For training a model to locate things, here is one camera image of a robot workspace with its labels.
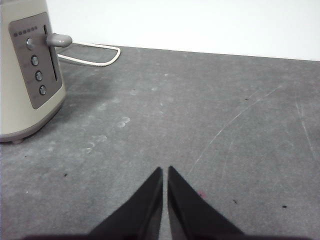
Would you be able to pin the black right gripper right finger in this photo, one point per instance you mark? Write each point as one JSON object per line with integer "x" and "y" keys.
{"x": 192, "y": 212}

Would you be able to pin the cream two-slot toaster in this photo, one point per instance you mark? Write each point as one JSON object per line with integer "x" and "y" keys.
{"x": 15, "y": 105}

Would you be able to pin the grey toaster lever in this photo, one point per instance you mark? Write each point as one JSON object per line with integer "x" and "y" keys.
{"x": 60, "y": 40}

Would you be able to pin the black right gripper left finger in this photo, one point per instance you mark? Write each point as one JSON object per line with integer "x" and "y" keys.
{"x": 142, "y": 212}

